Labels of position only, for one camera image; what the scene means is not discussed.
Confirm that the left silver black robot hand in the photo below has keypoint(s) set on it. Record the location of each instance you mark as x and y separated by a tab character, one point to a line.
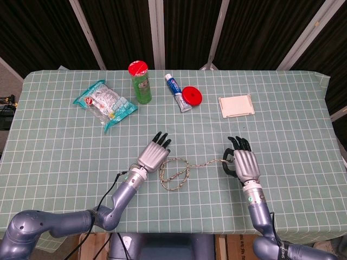
153	157

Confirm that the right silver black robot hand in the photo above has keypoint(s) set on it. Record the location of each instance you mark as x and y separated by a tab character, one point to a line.
246	165

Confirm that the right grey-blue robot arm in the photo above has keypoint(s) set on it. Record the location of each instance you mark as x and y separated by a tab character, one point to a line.
260	214

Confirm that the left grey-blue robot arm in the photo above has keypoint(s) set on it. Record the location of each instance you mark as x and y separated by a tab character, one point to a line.
54	222

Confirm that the white rectangular tray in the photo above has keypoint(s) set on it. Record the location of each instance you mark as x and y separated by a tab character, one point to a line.
236	106

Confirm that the green can with red lid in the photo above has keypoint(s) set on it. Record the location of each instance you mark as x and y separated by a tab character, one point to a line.
142	86

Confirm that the green checkered tablecloth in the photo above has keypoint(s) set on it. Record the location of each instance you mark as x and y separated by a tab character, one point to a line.
81	162

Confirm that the teal plastic snack bag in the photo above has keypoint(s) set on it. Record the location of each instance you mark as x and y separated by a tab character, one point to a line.
105	103

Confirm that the red round disc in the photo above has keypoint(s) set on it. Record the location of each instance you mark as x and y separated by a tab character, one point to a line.
192	95

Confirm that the blue white toothpaste tube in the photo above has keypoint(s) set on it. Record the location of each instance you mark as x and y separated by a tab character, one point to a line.
174	86

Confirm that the brown cardboard box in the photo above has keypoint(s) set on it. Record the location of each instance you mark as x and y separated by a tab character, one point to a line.
95	246
238	247

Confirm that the grey robot torso base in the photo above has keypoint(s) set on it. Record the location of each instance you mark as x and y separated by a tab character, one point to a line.
168	246

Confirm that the black equipment with yellow parts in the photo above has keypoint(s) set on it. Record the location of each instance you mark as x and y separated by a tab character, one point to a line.
6	108

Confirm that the white metal frame post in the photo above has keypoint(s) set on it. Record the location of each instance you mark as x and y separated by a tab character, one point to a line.
157	32
86	32
306	35
217	35

